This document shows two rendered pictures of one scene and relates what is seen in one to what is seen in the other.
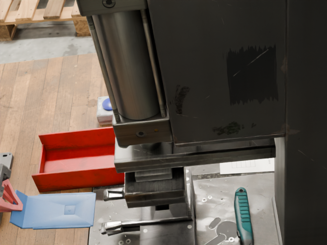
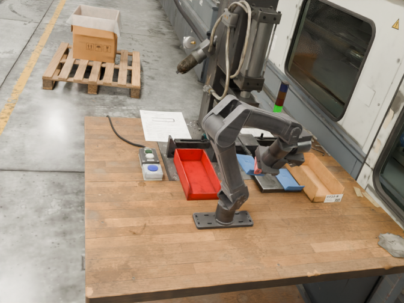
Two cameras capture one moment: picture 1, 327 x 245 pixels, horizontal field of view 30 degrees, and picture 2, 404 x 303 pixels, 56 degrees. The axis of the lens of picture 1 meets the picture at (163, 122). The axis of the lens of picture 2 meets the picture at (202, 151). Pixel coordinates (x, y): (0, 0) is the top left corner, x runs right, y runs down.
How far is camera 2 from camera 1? 1.92 m
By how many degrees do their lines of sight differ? 85
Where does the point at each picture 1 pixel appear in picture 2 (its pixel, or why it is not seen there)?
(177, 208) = not seen: hidden behind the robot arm
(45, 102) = (140, 205)
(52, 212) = (250, 165)
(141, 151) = (250, 97)
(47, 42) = not seen: outside the picture
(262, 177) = (192, 133)
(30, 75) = (106, 219)
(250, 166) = (186, 135)
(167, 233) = (244, 139)
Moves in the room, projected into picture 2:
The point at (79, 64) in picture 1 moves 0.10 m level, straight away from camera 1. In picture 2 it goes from (98, 192) to (68, 198)
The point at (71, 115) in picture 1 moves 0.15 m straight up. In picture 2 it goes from (154, 192) to (159, 156)
